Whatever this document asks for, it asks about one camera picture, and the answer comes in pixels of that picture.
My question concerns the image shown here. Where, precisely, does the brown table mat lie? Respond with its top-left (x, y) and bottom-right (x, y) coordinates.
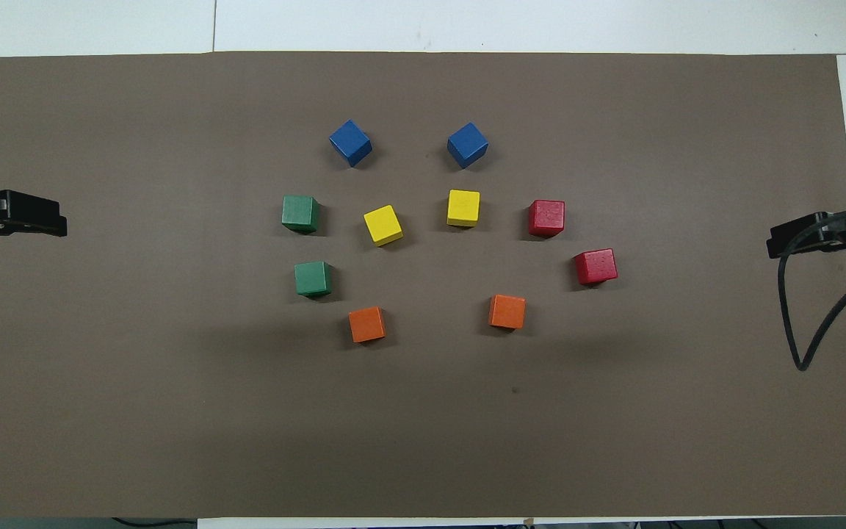
top-left (0, 50), bottom-right (846, 519)

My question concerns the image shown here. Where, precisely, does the blue wooden cube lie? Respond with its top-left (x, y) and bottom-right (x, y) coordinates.
top-left (328, 119), bottom-right (374, 168)
top-left (446, 121), bottom-right (490, 170)

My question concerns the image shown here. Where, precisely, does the green wooden cube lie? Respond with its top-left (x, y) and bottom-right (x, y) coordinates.
top-left (294, 261), bottom-right (333, 298)
top-left (281, 194), bottom-right (320, 234)

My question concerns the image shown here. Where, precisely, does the yellow wooden cube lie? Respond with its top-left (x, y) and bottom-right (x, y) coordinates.
top-left (362, 204), bottom-right (405, 247)
top-left (446, 189), bottom-right (482, 228)

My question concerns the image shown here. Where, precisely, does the thin black cable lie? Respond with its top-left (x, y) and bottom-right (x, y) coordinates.
top-left (111, 517), bottom-right (198, 528)

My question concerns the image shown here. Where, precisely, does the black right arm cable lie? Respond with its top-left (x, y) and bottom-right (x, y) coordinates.
top-left (777, 212), bottom-right (846, 372)

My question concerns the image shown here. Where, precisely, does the orange wooden cube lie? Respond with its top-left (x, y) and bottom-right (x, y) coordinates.
top-left (347, 306), bottom-right (387, 344)
top-left (488, 294), bottom-right (527, 331)

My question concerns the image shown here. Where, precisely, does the red wooden cube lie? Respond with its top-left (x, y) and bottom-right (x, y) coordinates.
top-left (527, 198), bottom-right (566, 238)
top-left (574, 248), bottom-right (619, 287)

